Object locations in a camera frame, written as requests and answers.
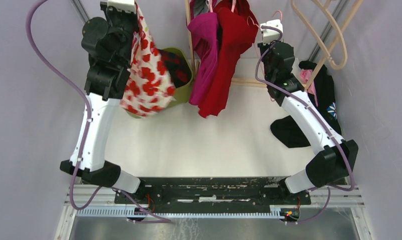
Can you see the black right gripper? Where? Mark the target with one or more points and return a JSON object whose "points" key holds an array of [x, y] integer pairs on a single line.
{"points": [[263, 45]]}

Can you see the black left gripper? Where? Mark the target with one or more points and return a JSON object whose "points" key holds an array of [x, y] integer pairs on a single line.
{"points": [[110, 11]]}

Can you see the red dress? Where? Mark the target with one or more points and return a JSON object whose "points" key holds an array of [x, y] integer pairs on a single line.
{"points": [[239, 31]]}

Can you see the white red floral garment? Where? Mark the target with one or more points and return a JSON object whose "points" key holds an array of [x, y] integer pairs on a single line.
{"points": [[149, 89]]}

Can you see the pink plastic hanger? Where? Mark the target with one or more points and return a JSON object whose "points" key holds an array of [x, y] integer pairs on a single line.
{"points": [[233, 5]]}

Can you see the red navy plaid skirt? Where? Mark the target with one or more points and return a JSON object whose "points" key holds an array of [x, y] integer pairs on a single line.
{"points": [[177, 66]]}

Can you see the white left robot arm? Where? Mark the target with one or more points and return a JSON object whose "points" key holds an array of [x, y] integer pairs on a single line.
{"points": [[104, 88]]}

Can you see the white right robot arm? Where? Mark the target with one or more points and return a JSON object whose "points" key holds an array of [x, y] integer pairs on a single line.
{"points": [[334, 156]]}

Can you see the magenta pleated skirt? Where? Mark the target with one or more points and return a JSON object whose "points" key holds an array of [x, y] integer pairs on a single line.
{"points": [[203, 29]]}

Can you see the black shirt with flower print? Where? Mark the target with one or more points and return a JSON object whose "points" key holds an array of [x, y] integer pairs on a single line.
{"points": [[312, 119]]}

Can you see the grey garment on rack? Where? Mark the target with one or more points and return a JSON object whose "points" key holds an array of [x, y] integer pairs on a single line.
{"points": [[198, 7]]}

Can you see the olive green plastic basket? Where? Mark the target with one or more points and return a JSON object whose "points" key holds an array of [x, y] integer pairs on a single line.
{"points": [[181, 94]]}

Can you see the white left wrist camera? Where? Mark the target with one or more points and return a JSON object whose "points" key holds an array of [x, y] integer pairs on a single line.
{"points": [[127, 6]]}

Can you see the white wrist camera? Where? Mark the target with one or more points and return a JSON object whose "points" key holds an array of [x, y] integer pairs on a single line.
{"points": [[127, 6], [271, 30]]}

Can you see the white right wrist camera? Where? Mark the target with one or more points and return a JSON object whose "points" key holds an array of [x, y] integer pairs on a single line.
{"points": [[271, 30]]}

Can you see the aluminium corner rail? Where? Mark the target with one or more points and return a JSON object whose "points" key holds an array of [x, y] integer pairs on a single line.
{"points": [[81, 11]]}

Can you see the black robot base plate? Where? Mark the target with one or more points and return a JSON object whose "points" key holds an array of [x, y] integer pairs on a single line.
{"points": [[212, 195]]}

